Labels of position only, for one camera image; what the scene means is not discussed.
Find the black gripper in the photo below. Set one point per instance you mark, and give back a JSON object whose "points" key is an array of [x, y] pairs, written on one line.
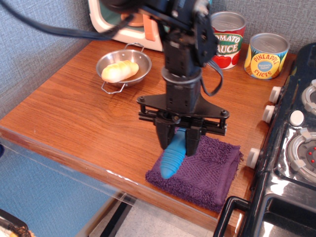
{"points": [[183, 105]]}

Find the blue handled metal fork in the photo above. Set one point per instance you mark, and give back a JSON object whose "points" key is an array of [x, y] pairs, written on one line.
{"points": [[174, 154]]}

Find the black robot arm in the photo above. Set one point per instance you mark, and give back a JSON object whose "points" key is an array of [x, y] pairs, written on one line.
{"points": [[186, 63]]}

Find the purple folded cloth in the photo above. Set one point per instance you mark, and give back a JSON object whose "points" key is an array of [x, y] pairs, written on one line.
{"points": [[203, 179]]}

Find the white stove knob front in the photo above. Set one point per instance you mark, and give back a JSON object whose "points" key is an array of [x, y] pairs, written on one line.
{"points": [[252, 157]]}

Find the white stove knob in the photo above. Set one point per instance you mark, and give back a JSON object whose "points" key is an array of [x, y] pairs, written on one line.
{"points": [[252, 157], [274, 94], [268, 113]]}

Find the toy bread roll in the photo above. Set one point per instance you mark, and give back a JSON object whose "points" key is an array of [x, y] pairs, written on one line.
{"points": [[119, 71]]}

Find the white stove knob middle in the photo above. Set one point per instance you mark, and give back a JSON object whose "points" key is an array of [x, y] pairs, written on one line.
{"points": [[268, 113]]}

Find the small steel pan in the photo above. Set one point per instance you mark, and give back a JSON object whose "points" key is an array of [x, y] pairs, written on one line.
{"points": [[133, 52]]}

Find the white stove knob rear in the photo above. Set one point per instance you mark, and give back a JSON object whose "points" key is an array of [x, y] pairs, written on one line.
{"points": [[274, 94]]}

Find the toy microwave oven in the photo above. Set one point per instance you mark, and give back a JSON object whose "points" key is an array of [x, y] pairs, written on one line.
{"points": [[130, 29]]}

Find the pineapple slices can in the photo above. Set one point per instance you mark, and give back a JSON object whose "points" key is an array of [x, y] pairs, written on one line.
{"points": [[266, 55]]}

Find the tomato sauce can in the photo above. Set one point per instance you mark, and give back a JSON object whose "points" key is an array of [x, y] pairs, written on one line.
{"points": [[229, 28]]}

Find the black toy stove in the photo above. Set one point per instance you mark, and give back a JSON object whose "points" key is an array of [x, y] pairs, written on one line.
{"points": [[283, 191]]}

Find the orange furry object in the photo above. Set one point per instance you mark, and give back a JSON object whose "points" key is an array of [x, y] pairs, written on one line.
{"points": [[13, 230]]}

